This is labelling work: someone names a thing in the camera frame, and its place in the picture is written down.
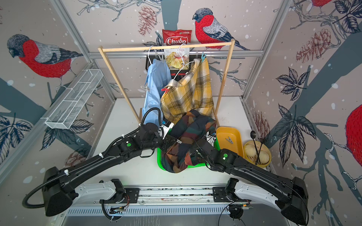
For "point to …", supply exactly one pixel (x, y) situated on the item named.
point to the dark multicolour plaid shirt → (186, 127)
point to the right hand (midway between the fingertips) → (196, 147)
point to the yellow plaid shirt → (192, 91)
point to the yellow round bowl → (250, 154)
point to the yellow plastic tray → (224, 132)
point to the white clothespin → (229, 140)
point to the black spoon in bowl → (261, 140)
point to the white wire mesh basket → (65, 115)
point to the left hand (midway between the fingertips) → (178, 137)
